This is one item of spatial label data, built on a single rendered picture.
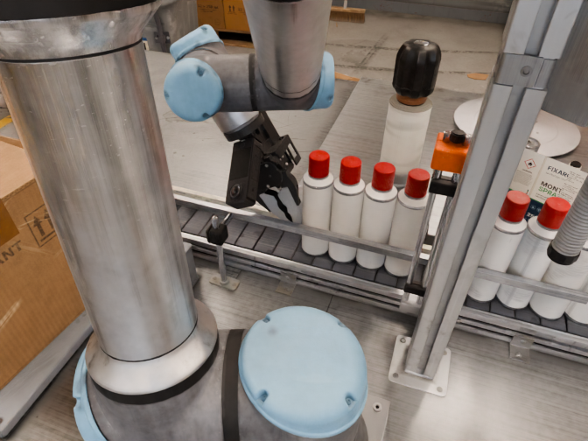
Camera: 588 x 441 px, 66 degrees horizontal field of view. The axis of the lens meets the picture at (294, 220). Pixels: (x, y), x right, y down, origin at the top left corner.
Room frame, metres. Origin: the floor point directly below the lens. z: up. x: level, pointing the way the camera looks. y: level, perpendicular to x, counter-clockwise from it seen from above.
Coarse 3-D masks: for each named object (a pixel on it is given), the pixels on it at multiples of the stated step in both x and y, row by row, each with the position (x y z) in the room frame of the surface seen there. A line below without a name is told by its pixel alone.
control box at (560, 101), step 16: (576, 32) 0.36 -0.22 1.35; (576, 48) 0.36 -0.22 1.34; (560, 64) 0.36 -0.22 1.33; (576, 64) 0.35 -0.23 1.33; (560, 80) 0.36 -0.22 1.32; (576, 80) 0.35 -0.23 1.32; (560, 96) 0.35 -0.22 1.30; (576, 96) 0.34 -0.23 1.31; (560, 112) 0.35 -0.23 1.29; (576, 112) 0.34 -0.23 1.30
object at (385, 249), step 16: (208, 208) 0.62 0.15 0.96; (224, 208) 0.62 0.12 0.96; (272, 224) 0.58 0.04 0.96; (288, 224) 0.57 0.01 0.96; (336, 240) 0.54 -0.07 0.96; (352, 240) 0.53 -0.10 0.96; (400, 256) 0.50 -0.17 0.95; (480, 272) 0.46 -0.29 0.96; (496, 272) 0.46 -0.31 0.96; (528, 288) 0.44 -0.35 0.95; (544, 288) 0.43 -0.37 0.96; (560, 288) 0.43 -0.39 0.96
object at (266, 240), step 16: (192, 208) 0.71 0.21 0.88; (192, 224) 0.66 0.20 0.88; (208, 224) 0.66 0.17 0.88; (240, 224) 0.66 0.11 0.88; (256, 224) 0.66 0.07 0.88; (240, 240) 0.62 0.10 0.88; (256, 240) 0.62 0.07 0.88; (272, 240) 0.62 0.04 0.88; (288, 240) 0.62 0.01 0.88; (288, 256) 0.58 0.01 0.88; (304, 256) 0.58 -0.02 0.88; (320, 256) 0.58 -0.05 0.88; (336, 272) 0.54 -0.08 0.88; (352, 272) 0.54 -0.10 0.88; (368, 272) 0.54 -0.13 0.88; (384, 272) 0.54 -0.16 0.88; (416, 272) 0.54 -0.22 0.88; (400, 288) 0.50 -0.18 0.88; (464, 304) 0.47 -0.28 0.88; (480, 304) 0.47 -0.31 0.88; (496, 304) 0.47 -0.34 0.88; (528, 320) 0.43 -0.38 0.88; (544, 320) 0.43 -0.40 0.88; (560, 320) 0.43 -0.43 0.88
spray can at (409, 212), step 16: (416, 176) 0.54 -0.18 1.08; (400, 192) 0.56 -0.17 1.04; (416, 192) 0.53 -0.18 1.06; (400, 208) 0.54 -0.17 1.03; (416, 208) 0.52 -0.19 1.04; (400, 224) 0.53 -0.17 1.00; (416, 224) 0.52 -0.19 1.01; (400, 240) 0.53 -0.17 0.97; (416, 240) 0.53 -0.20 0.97; (400, 272) 0.52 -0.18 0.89
